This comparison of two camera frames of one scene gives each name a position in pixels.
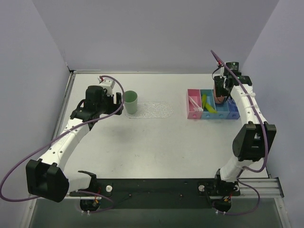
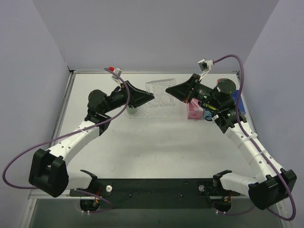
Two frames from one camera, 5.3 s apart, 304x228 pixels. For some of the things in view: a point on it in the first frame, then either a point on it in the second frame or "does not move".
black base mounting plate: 159,194 does not move
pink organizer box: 195,94 does not move
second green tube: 210,108 does not move
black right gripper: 220,89 to 190,88
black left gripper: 114,103 to 130,94
